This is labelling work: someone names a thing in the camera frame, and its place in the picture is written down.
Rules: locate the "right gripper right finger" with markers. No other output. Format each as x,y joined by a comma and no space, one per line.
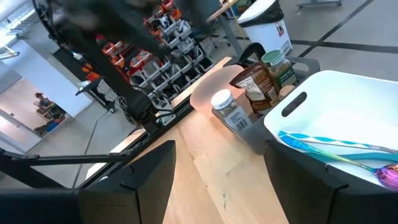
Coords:
298,186

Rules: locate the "grey metal floor bar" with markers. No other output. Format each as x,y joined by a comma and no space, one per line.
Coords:
320,3

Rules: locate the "grey orange parts bin rack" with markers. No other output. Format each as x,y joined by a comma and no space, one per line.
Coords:
174,53

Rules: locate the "low shelf colourful items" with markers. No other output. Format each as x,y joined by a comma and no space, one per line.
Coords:
51,123

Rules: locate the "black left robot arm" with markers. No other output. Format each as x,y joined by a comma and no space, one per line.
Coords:
118,46

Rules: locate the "teal plastic spoon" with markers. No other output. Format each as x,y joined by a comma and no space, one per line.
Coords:
357,156

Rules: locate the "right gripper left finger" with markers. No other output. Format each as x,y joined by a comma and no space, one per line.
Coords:
146,186

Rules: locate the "iridescent metal spoon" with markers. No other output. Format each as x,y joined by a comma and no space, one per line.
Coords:
388,177

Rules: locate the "person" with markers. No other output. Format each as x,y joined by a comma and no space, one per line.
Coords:
43,101

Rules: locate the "white trash can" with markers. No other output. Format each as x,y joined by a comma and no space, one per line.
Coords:
267,28

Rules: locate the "grey plastic bin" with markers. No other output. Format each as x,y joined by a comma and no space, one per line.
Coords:
255,137

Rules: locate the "clear spice jar white label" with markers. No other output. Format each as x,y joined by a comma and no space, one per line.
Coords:
231,112

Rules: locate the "green lid spice jar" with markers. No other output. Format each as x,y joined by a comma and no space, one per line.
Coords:
280,70

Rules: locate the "wooden top desk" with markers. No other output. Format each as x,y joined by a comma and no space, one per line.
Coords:
224,9

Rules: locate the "white plastic bin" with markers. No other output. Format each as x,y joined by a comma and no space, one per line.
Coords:
342,102

